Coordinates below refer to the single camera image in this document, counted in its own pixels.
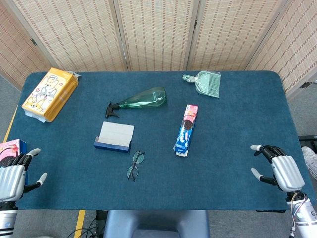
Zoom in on wide blue Oreo box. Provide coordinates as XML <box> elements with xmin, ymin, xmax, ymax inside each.
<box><xmin>0</xmin><ymin>138</ymin><xmax>27</xmax><ymax>169</ymax></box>

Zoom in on bamboo folding screen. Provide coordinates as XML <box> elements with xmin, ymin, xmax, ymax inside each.
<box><xmin>0</xmin><ymin>0</ymin><xmax>317</xmax><ymax>100</ymax></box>

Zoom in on green dustpan brush set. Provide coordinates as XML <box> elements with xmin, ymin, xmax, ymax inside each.
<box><xmin>182</xmin><ymin>70</ymin><xmax>221</xmax><ymax>99</ymax></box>

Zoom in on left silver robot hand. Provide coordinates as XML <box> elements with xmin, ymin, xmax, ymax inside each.
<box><xmin>0</xmin><ymin>148</ymin><xmax>48</xmax><ymax>203</ymax></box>

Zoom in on blue felt table cover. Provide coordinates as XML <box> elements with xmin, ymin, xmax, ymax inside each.
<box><xmin>5</xmin><ymin>70</ymin><xmax>306</xmax><ymax>211</ymax></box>

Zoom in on black table foot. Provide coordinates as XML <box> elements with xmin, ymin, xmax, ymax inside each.
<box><xmin>298</xmin><ymin>135</ymin><xmax>317</xmax><ymax>149</ymax></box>

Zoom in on green spray bottle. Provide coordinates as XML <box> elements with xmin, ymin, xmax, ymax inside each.
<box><xmin>104</xmin><ymin>86</ymin><xmax>168</xmax><ymax>119</ymax></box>

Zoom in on yellow cartoon tissue pack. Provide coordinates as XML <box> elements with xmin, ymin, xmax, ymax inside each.
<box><xmin>21</xmin><ymin>67</ymin><xmax>82</xmax><ymax>123</ymax></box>

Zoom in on slim blue Oreo box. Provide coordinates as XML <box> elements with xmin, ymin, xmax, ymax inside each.
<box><xmin>173</xmin><ymin>104</ymin><xmax>199</xmax><ymax>157</ymax></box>

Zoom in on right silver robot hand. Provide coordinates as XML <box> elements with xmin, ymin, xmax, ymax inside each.
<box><xmin>250</xmin><ymin>145</ymin><xmax>306</xmax><ymax>193</ymax></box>

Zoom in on tangled black floor cables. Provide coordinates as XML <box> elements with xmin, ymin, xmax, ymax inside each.
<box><xmin>66</xmin><ymin>215</ymin><xmax>105</xmax><ymax>238</ymax></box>

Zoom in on white sneaker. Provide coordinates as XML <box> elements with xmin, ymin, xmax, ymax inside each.
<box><xmin>301</xmin><ymin>146</ymin><xmax>317</xmax><ymax>179</ymax></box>

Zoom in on black table leg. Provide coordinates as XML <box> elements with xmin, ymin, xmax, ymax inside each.
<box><xmin>96</xmin><ymin>210</ymin><xmax>108</xmax><ymax>238</ymax></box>

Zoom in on black eyeglasses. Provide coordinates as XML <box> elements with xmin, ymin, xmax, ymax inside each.
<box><xmin>127</xmin><ymin>150</ymin><xmax>146</xmax><ymax>182</ymax></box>

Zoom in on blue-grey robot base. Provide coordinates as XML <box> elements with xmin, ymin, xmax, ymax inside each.
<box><xmin>103</xmin><ymin>210</ymin><xmax>211</xmax><ymax>238</ymax></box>

